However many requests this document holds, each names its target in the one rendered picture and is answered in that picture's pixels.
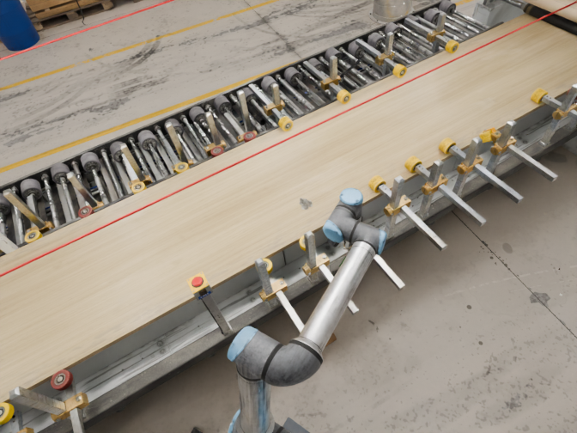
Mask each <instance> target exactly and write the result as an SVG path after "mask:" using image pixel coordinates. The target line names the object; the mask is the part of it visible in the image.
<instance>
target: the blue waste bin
mask: <svg viewBox="0 0 577 433"><path fill-rule="evenodd" d="M21 3H23V1H22V0H21V2H20V0H0V40H1V41H2V42H3V43H4V45H5V46H6V47H7V48H8V50H10V51H21V50H25V49H28V48H29V47H31V46H34V45H35V44H36V43H37V42H38V41H39V38H40V36H39V34H38V33H37V31H36V29H35V27H34V25H33V23H32V22H31V20H30V19H29V17H28V15H27V13H26V11H25V9H24V8H23V6H22V5H21Z"/></svg>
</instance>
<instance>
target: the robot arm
mask: <svg viewBox="0 0 577 433"><path fill-rule="evenodd" d="M339 198H340V200H339V202H338V203H337V206H336V207H335V209H334V210H333V212H332V213H331V215H330V216H329V218H328V220H326V222H325V225H324V227H323V231H324V233H325V235H326V237H327V238H328V239H327V240H328V242H329V243H330V244H331V245H332V246H333V247H336V246H337V245H338V244H339V243H340V242H343V244H344V245H345V246H346V247H347V248H349V247H351V246H352V248H351V249H350V251H349V253H348V255H347V256H346V258H345V260H344V261H343V263H342V264H341V266H340V268H339V269H338V271H337V273H336V275H335V277H334V278H333V279H332V281H331V283H330V285H329V286H328V288H327V290H326V291H325V293H324V294H323V296H322V298H321V299H320V301H319V303H318V305H317V307H316V308H315V309H314V311H313V313H312V315H311V316H310V318H309V320H308V321H307V323H306V325H305V326H304V328H303V329H302V331H301V333H300V335H299V337H298V338H292V339H290V341H289V342H288V344H287V345H283V344H281V343H279V342H278V341H276V340H274V339H273V338H271V337H269V336H267V335H266V334H264V333H262V332H260V331H259V330H258V329H255V328H253V327H251V326H246V327H244V328H243V329H242V330H241V331H240V332H239V333H238V335H237V336H236V337H235V339H234V341H233V342H232V344H231V345H230V347H229V349H228V359H229V360H231V362H234V363H236V369H237V371H238V383H239V396H240V409H239V410H238V411H237V413H236V414H235V416H234V418H233V420H232V421H233V422H232V423H231V424H230V426H229V429H228V433H291V432H290V431H288V430H286V429H285V428H283V427H282V426H281V425H279V424H277V423H276V422H275V421H274V417H273V415H272V413H271V411H270V390H271V385H272V386H276V387H287V386H293V385H295V384H298V383H301V382H303V381H305V380H307V379H309V378H310V377H311V376H313V375H314V374H315V373H316V372H317V371H318V370H319V368H320V366H321V364H322V362H323V361H324V359H323V357H322V351H323V350H324V348H325V346H326V344H327V342H328V341H329V339H330V337H331V335H332V333H333V331H334V330H335V328H336V326H337V323H338V322H339V321H340V319H341V317H342V315H343V312H344V311H345V309H346V308H347V306H348V304H349V302H350V300H351V298H352V296H353V295H354V293H355V291H356V289H357V287H358V285H359V283H360V281H361V280H362V278H363V276H364V274H365V272H366V271H367V269H368V267H369V265H370V263H371V262H372V260H373V258H374V257H375V255H376V254H377V255H381V253H382V251H383V248H384V245H385V243H386V237H387V233H386V232H385V231H383V230H381V229H377V228H375V227H373V226H371V225H368V224H365V223H363V222H362V216H361V212H362V202H363V195H362V193H361V192H360V191H359V190H358V189H355V188H346V189H344V190H342V191H341V193H340V196H339Z"/></svg>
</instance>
